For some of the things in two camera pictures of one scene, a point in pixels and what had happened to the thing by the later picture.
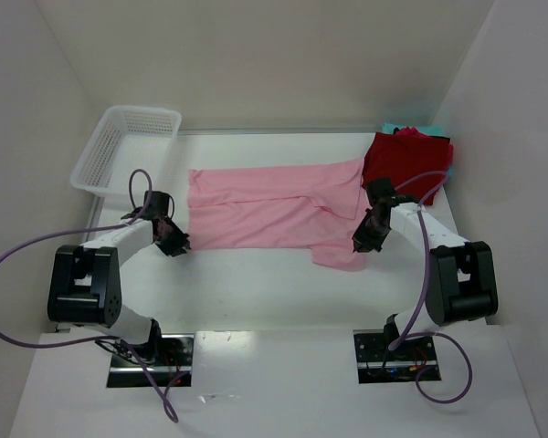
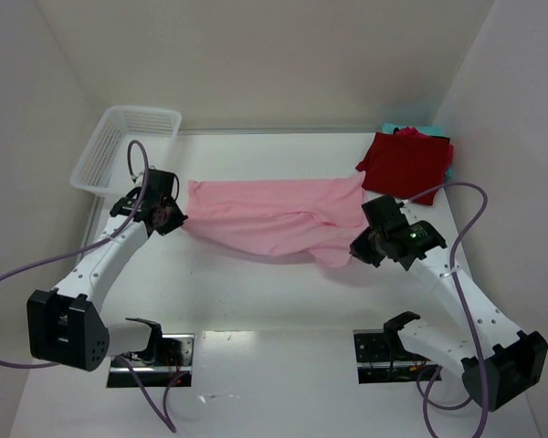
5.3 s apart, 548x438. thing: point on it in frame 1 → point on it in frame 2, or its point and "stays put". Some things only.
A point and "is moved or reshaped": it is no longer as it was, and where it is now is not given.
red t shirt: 405,154 stays put
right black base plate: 376,363 stays put
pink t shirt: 319,205 is moved or reshaped
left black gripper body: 171,239 → 173,221
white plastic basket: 129,139 stays put
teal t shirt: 432,130 stays put
